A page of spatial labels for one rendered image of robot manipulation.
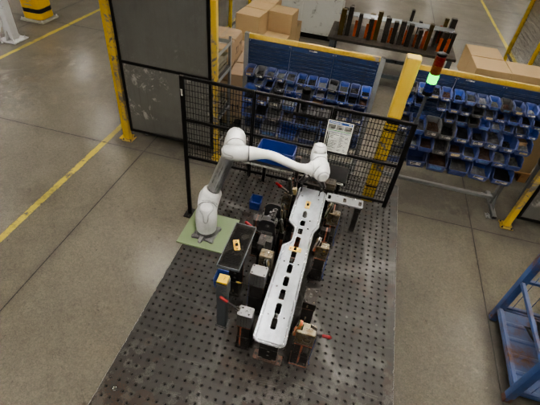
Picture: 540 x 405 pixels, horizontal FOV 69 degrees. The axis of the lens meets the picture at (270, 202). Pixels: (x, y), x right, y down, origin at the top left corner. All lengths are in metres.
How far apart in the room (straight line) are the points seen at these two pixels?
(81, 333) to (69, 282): 0.54
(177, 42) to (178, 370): 3.22
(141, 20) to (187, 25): 0.52
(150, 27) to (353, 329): 3.50
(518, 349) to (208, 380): 2.54
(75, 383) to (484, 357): 3.22
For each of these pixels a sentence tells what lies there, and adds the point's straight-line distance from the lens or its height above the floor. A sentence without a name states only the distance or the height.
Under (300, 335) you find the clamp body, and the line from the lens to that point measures 2.27.
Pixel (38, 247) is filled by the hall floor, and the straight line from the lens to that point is 4.32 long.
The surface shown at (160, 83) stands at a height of 0.87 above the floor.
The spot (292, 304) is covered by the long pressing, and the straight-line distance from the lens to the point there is 2.41.
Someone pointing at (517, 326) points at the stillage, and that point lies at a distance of 4.07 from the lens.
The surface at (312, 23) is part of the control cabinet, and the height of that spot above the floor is 0.31.
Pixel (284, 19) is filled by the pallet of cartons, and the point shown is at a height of 0.96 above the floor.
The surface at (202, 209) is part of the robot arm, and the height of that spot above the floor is 0.98.
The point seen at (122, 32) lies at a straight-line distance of 4.84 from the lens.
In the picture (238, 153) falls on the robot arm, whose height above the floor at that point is 1.48.
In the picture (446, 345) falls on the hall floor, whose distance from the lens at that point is 3.84.
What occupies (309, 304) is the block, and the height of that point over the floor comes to 1.03.
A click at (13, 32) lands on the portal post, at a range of 8.81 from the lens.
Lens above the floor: 2.99
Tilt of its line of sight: 42 degrees down
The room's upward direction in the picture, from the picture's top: 7 degrees clockwise
